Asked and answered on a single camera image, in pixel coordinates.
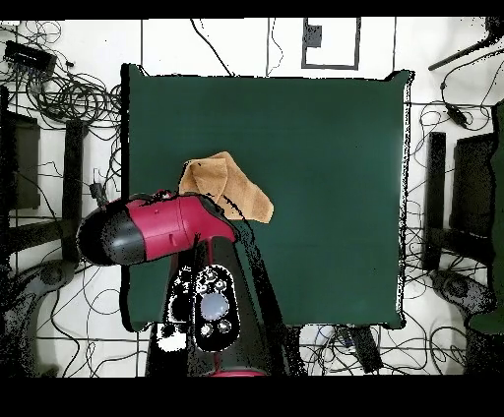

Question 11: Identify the orange terry towel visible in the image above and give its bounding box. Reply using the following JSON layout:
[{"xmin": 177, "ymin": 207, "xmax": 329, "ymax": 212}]
[{"xmin": 178, "ymin": 150, "xmax": 276, "ymax": 224}]

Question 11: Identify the dark green table cloth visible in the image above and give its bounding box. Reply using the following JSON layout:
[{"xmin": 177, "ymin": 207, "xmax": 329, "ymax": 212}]
[{"xmin": 119, "ymin": 62, "xmax": 415, "ymax": 333}]

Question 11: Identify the black power strip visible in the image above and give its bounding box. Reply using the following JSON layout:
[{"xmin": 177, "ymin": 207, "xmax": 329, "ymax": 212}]
[
  {"xmin": 89, "ymin": 181, "xmax": 110, "ymax": 207},
  {"xmin": 348, "ymin": 326, "xmax": 386, "ymax": 374}
]

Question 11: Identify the black cable tangle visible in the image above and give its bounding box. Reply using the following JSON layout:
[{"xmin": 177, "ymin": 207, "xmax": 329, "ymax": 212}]
[{"xmin": 0, "ymin": 19, "xmax": 123, "ymax": 133}]

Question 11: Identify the dark flat panel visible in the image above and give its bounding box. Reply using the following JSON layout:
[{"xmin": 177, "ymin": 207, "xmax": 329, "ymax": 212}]
[
  {"xmin": 450, "ymin": 132, "xmax": 498, "ymax": 237},
  {"xmin": 0, "ymin": 111, "xmax": 41, "ymax": 210}
]

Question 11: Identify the black tripod rod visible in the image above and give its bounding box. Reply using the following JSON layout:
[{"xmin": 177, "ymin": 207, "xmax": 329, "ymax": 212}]
[{"xmin": 427, "ymin": 17, "xmax": 504, "ymax": 73}]

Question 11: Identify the long black cable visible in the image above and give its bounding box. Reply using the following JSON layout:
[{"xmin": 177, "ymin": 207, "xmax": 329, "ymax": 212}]
[{"xmin": 190, "ymin": 17, "xmax": 236, "ymax": 77}]

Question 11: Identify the black network switch box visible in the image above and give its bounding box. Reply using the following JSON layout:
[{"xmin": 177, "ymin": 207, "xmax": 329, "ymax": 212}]
[{"xmin": 3, "ymin": 39, "xmax": 59, "ymax": 75}]

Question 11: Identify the black power adapter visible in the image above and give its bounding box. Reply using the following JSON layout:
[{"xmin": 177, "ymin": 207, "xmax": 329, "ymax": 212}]
[{"xmin": 446, "ymin": 104, "xmax": 471, "ymax": 130}]

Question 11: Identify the small dark grey square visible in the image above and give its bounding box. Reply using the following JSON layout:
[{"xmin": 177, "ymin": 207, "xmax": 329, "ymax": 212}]
[{"xmin": 302, "ymin": 24, "xmax": 323, "ymax": 49}]

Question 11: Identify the grey chair base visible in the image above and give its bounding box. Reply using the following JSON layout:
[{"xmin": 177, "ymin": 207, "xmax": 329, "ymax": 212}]
[
  {"xmin": 0, "ymin": 259, "xmax": 77, "ymax": 377},
  {"xmin": 430, "ymin": 268, "xmax": 496, "ymax": 316}
]

